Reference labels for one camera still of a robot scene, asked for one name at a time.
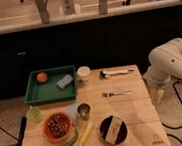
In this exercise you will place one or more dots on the orange bowl with beans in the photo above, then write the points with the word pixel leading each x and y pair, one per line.
pixel 57 128

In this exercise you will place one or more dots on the white paper cup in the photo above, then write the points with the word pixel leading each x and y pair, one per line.
pixel 83 73

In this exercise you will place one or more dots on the grey blue sponge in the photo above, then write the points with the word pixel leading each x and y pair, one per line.
pixel 65 81

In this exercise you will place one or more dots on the orange fruit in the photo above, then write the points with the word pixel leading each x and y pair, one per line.
pixel 42 77

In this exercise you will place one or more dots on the silver metal fork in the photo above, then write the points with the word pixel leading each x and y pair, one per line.
pixel 109 94

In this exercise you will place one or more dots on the yellow banana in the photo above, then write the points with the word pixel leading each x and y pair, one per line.
pixel 85 133

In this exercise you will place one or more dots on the small metal cup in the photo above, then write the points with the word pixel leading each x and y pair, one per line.
pixel 84 111

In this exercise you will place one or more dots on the green plastic cup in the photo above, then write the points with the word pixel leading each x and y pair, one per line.
pixel 34 114

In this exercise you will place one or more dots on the tan cardboard box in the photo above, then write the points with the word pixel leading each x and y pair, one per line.
pixel 114 133

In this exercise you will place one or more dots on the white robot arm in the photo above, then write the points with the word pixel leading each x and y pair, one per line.
pixel 165 62

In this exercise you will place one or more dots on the clear plastic piece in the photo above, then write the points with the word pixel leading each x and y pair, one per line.
pixel 71 110

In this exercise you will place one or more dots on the green cucumber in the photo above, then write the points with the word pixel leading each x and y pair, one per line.
pixel 72 141

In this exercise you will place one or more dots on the green plastic tray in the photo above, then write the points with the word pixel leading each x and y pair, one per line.
pixel 49 92

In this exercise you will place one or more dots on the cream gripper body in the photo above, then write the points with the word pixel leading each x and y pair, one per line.
pixel 156 93

